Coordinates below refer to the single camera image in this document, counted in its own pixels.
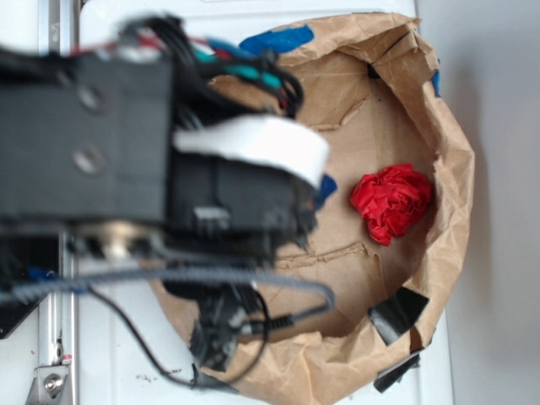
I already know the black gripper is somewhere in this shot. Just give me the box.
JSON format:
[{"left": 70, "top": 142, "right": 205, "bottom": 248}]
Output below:
[{"left": 166, "top": 155, "right": 316, "bottom": 262}]

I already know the dark blue twisted rope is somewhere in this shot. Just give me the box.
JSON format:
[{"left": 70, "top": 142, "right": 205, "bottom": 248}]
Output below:
[{"left": 313, "top": 173, "right": 339, "bottom": 208}]

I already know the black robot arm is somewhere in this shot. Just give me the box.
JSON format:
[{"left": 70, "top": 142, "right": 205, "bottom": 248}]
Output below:
[{"left": 1, "top": 15, "right": 327, "bottom": 262}]

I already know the brown paper bag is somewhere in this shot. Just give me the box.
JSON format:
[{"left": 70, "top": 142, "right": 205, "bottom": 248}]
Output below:
[{"left": 147, "top": 11, "right": 476, "bottom": 405}]

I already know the crumpled red paper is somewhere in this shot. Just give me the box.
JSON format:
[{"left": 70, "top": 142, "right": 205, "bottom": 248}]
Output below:
[{"left": 349, "top": 164, "right": 432, "bottom": 246}]

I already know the blue tape strip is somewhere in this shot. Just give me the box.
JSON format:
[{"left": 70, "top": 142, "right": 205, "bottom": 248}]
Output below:
[{"left": 239, "top": 24, "right": 315, "bottom": 56}]

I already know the black tape patch right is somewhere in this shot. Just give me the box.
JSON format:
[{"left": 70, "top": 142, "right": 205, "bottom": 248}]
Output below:
[{"left": 368, "top": 287, "right": 429, "bottom": 346}]

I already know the black tape strip bottom right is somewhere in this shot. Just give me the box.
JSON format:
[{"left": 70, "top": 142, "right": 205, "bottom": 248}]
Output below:
[{"left": 373, "top": 354, "right": 420, "bottom": 393}]

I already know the blue tape right edge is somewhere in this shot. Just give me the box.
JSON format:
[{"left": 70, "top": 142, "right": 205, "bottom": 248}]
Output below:
[{"left": 430, "top": 68, "right": 441, "bottom": 98}]

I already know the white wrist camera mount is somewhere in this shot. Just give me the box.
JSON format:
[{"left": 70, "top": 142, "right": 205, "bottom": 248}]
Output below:
[{"left": 173, "top": 115, "right": 330, "bottom": 189}]

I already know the grey braided cable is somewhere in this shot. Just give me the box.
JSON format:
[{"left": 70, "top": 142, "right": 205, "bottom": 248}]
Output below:
[{"left": 0, "top": 266, "right": 337, "bottom": 334}]

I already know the thin black cable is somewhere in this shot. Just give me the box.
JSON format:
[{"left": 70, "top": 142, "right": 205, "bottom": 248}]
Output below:
[{"left": 86, "top": 278, "right": 271, "bottom": 387}]

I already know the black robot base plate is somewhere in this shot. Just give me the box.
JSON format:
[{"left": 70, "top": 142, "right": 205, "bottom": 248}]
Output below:
[{"left": 1, "top": 236, "right": 59, "bottom": 339}]

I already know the metal corner bracket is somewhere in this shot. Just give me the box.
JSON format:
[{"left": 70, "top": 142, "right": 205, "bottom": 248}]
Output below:
[{"left": 24, "top": 365, "right": 73, "bottom": 405}]

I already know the aluminium rail frame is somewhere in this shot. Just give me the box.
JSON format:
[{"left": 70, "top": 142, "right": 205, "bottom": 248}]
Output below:
[{"left": 38, "top": 0, "right": 83, "bottom": 404}]

